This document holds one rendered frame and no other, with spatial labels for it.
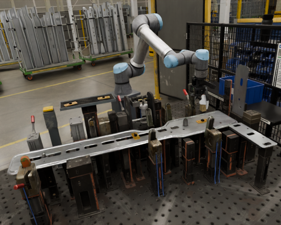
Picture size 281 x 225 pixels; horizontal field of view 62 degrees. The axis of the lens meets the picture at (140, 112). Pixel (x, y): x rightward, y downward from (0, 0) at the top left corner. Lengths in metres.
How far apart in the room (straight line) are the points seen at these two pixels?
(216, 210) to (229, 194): 0.15
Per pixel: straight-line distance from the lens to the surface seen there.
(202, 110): 1.70
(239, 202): 1.47
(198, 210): 1.38
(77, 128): 1.46
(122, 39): 9.59
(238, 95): 1.69
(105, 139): 1.44
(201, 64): 1.41
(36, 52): 8.10
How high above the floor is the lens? 1.70
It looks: 23 degrees down
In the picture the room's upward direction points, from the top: 5 degrees counter-clockwise
